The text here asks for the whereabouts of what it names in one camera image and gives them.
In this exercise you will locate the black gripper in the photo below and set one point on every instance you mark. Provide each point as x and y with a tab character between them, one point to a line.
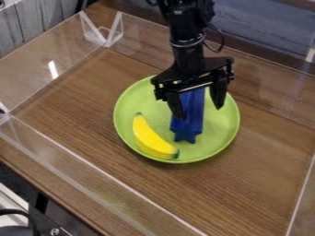
194	71

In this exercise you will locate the blue plastic block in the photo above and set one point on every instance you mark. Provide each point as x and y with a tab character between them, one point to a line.
189	127

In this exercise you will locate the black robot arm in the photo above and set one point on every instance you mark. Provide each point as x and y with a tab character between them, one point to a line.
189	18

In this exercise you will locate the green plate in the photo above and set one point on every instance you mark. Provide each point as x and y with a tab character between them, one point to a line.
221	123

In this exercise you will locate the yellow toy banana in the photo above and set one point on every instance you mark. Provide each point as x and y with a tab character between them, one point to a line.
149	140

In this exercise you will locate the black device with screw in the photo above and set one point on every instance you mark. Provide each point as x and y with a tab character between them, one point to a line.
47	227

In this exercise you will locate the clear acrylic enclosure wall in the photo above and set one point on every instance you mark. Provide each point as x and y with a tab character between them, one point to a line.
61	84

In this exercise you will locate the clear acrylic corner bracket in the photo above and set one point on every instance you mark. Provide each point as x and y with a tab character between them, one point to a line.
102	35

